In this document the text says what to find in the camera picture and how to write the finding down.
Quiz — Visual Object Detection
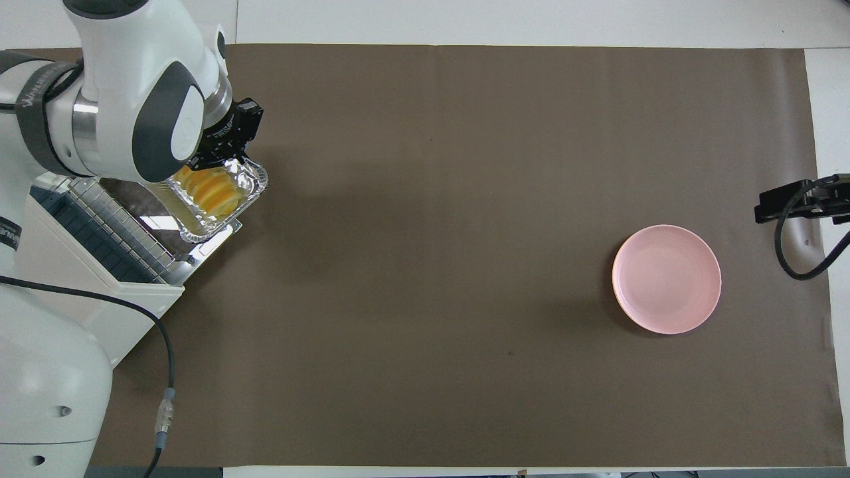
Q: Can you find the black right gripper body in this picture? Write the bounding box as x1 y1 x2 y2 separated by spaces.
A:
806 189 850 225

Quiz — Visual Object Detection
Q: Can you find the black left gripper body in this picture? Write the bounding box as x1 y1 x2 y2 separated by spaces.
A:
198 97 265 161

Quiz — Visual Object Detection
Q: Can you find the aluminium foil tray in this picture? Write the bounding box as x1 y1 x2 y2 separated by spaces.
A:
147 157 270 245

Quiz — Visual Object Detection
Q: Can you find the golden spiral bread roll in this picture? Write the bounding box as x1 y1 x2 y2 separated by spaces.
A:
174 166 242 217

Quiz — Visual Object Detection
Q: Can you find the glass oven door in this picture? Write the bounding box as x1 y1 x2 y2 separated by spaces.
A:
106 176 242 267

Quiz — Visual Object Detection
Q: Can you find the metal oven rack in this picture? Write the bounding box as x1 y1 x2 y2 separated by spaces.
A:
50 178 181 284

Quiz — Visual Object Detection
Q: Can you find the cream toaster oven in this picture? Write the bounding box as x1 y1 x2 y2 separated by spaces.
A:
12 173 185 370

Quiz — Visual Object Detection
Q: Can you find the pink round plate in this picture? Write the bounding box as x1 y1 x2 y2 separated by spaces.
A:
612 224 723 335

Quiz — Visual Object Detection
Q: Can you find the brown table mat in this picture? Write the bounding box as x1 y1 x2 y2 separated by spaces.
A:
86 44 847 467

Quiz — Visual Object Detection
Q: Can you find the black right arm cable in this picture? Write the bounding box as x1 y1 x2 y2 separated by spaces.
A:
774 178 850 281

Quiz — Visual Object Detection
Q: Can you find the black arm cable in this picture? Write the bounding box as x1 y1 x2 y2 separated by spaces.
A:
774 178 850 281
0 275 176 478

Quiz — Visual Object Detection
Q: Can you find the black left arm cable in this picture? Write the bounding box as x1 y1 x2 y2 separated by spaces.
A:
0 275 176 478

